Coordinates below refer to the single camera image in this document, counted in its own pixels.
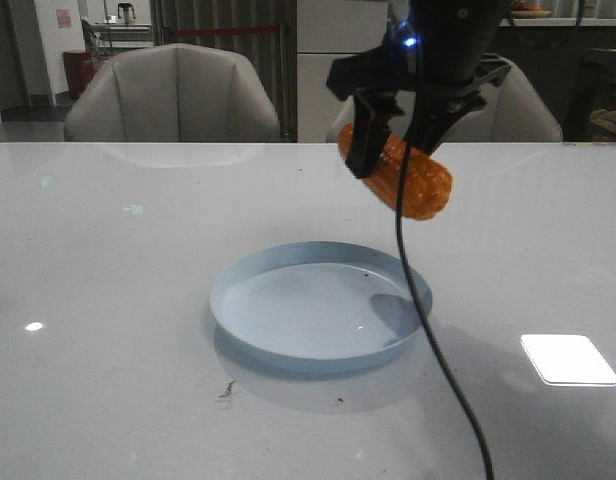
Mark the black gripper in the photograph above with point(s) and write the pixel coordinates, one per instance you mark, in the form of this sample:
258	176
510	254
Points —
436	43

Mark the orange corn cob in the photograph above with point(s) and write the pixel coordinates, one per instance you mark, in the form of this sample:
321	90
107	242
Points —
428	184

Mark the light blue round plate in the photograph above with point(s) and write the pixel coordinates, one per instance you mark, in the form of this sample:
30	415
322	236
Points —
317	306

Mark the white cabinet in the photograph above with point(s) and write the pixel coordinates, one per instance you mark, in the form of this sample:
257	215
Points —
326	31

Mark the right grey upholstered chair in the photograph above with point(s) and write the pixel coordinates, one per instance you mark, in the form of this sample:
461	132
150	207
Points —
503	106

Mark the grey upholstered chair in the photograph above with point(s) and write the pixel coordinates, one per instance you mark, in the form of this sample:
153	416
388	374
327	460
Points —
503	106
174	93

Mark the fruit bowl on counter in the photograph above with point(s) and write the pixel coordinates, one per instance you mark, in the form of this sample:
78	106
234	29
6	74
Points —
522	10

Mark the dark counter with white top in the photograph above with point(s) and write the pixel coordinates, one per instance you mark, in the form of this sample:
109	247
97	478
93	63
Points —
573	71

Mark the left grey upholstered chair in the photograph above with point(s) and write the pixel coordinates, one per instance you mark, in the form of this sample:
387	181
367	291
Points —
174	93

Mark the red barrier belt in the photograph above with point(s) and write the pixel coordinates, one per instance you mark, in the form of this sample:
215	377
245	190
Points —
231	31

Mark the red trash bin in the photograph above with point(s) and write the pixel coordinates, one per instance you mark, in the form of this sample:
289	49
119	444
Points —
79	71

